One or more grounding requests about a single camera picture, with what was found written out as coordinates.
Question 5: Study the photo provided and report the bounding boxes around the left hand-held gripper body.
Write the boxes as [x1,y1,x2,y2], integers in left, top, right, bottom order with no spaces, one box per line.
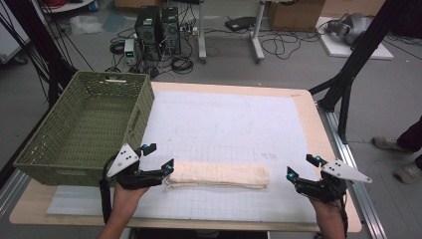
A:
[105,142,166,191]

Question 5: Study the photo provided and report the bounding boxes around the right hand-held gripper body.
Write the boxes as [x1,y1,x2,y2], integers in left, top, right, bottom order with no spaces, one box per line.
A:
[295,158,373,204]

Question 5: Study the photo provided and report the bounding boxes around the cream cloth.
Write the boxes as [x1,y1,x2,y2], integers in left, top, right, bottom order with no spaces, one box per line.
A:
[164,160,271,190]

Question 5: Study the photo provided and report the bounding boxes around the green woven plastic basket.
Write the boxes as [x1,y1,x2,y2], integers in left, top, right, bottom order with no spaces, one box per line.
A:
[13,70,156,187]

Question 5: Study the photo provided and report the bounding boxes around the person's left hand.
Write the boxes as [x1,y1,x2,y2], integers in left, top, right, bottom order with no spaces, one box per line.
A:
[111,183,151,214]

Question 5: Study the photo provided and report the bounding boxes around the person's right hand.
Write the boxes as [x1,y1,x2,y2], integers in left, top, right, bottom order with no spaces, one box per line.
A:
[308,195,346,224]

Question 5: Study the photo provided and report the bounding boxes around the white grid mat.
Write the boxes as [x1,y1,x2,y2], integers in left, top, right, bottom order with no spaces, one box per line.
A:
[46,89,320,224]

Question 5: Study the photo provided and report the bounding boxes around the grey bench power supply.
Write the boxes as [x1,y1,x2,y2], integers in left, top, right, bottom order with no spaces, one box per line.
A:
[123,38,138,66]

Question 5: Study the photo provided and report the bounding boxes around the white floor board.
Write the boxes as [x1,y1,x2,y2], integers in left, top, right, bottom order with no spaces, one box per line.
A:
[316,16,395,62]

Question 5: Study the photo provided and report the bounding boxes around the large black computer tower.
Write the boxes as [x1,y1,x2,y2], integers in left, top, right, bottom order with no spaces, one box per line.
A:
[134,5,164,63]

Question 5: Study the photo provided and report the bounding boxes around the black metal stand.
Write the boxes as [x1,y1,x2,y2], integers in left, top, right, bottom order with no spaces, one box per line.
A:
[3,0,78,110]
[308,0,411,144]

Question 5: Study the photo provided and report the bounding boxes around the small black computer tower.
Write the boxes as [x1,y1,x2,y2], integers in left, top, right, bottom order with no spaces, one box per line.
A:
[160,6,182,56]

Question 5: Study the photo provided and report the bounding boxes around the white power strip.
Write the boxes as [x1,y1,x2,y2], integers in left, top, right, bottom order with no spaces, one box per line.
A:
[179,24,200,37]

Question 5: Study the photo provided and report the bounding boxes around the white desk leg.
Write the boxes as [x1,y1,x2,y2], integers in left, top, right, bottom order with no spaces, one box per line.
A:
[250,0,267,64]
[196,0,208,63]

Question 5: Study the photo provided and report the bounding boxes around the clear plastic bag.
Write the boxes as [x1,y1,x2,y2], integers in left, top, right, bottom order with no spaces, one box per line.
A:
[69,14,105,36]

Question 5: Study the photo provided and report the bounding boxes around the grey robot shell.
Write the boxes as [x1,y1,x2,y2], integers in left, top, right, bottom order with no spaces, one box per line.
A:
[323,12,373,47]

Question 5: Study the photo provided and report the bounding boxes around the flat cardboard box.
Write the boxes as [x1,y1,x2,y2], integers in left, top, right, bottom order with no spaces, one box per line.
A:
[113,0,164,10]

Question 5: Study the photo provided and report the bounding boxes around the large cardboard box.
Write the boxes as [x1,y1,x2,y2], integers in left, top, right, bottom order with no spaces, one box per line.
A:
[266,0,326,33]

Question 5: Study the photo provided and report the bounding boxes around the black flat device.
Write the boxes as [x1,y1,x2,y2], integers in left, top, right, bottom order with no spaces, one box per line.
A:
[224,16,257,33]

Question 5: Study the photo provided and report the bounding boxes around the white round table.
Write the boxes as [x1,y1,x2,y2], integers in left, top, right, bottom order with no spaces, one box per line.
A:
[39,0,97,15]

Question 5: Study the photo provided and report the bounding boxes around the aluminium rail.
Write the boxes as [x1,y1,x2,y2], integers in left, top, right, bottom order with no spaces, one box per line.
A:
[317,105,388,239]
[0,168,32,217]

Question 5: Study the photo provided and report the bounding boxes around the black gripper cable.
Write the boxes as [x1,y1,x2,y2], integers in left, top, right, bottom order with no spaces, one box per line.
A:
[336,183,350,239]
[99,154,117,225]

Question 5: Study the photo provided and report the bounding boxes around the coiled black cable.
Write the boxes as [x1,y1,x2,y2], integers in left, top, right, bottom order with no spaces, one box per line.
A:
[170,55,195,76]

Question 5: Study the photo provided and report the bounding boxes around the black floor cable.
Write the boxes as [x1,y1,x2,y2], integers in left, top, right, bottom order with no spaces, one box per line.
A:
[260,29,321,62]

